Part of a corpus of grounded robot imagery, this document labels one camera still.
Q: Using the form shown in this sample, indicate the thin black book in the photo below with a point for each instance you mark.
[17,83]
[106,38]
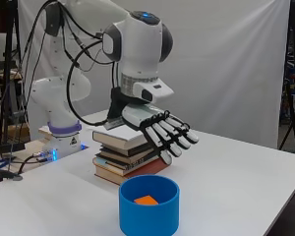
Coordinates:
[129,151]

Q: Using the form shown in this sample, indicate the black clamp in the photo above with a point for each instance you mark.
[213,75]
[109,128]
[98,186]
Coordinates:
[6,175]

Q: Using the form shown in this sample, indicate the white-cover book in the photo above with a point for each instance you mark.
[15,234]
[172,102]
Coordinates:
[121,135]

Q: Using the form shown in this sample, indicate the blue round tub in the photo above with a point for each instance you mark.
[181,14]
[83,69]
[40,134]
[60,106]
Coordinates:
[147,219]

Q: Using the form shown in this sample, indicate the red-brown book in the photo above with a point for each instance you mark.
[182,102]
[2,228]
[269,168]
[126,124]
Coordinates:
[151,168]

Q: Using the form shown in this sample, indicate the black book with print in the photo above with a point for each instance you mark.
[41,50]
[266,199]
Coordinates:
[137,163]

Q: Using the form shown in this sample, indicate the white backdrop sheet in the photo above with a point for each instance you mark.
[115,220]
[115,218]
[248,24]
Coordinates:
[226,65]

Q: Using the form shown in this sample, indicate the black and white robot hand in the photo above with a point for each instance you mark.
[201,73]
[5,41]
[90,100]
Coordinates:
[144,116]

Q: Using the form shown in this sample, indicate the white seven-joint robot arm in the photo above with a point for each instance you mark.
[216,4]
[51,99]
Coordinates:
[139,49]

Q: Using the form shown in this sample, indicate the orange cube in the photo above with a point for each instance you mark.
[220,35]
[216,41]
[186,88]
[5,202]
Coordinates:
[146,200]

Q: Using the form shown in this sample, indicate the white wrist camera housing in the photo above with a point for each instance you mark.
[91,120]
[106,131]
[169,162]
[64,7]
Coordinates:
[155,90]

